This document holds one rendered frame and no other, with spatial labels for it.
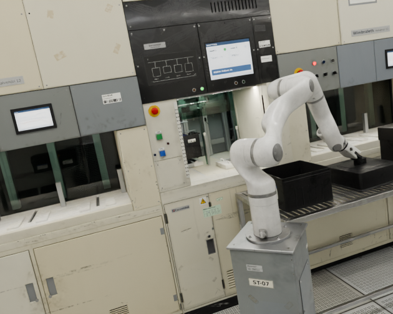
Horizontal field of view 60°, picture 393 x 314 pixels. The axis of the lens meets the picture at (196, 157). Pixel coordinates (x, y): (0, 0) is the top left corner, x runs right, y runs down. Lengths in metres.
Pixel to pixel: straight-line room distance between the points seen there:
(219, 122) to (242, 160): 1.66
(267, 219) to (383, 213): 1.58
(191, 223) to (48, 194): 0.98
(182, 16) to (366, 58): 1.30
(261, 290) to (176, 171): 0.88
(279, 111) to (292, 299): 0.76
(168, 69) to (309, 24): 0.98
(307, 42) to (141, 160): 1.30
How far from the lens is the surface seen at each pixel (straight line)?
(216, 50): 2.12
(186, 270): 2.26
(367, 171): 2.01
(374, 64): 2.72
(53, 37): 2.02
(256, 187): 1.42
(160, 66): 2.02
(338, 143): 1.90
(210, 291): 2.37
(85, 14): 2.04
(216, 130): 3.06
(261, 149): 1.35
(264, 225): 1.47
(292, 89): 1.57
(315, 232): 2.58
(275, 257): 1.43
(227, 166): 2.36
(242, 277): 1.53
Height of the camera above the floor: 1.39
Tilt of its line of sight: 10 degrees down
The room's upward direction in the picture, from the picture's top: 10 degrees counter-clockwise
